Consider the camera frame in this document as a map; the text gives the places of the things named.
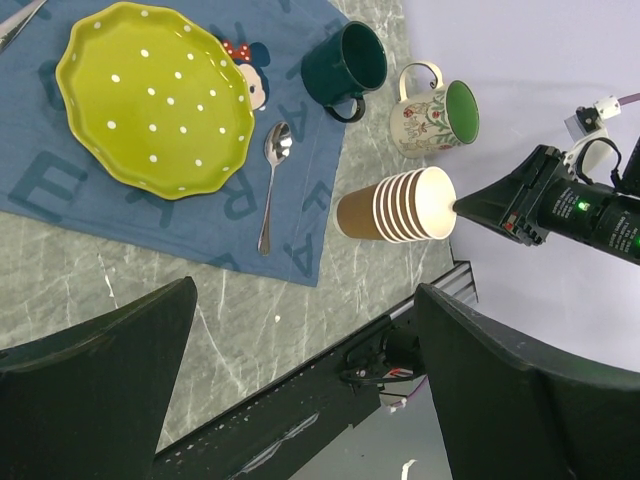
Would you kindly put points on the stack of brown paper cups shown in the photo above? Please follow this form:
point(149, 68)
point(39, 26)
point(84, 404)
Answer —
point(408, 207)

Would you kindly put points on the silver spoon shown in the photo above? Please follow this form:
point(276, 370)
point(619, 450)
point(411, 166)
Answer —
point(277, 148)

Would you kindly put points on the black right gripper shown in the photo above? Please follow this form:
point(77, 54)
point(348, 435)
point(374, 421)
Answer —
point(540, 198)

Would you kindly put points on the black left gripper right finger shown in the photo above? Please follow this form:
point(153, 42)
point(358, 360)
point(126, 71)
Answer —
point(510, 406)

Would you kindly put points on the silver fork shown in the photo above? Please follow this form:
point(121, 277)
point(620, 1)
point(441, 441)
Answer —
point(12, 27)

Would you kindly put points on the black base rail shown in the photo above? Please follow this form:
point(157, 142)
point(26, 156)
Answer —
point(274, 432)

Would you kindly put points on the floral cream mug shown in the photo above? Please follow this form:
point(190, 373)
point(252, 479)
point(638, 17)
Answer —
point(437, 119)

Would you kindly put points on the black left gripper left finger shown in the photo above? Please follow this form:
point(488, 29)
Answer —
point(89, 401)

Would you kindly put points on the blue letter print cloth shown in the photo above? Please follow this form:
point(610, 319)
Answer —
point(46, 174)

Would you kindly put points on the dark green mug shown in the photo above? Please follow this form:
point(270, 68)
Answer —
point(343, 68)

